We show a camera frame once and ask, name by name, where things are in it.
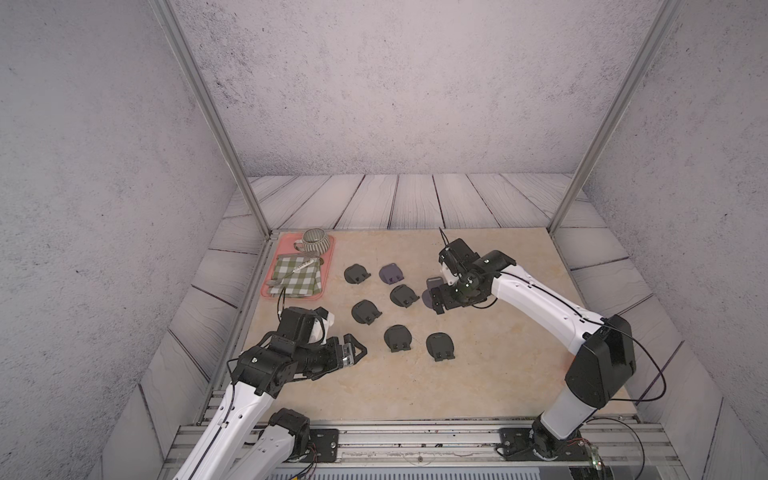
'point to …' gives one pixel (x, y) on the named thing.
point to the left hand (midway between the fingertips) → (357, 357)
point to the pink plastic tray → (285, 246)
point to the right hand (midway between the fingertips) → (449, 301)
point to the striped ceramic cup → (314, 242)
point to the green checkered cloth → (306, 282)
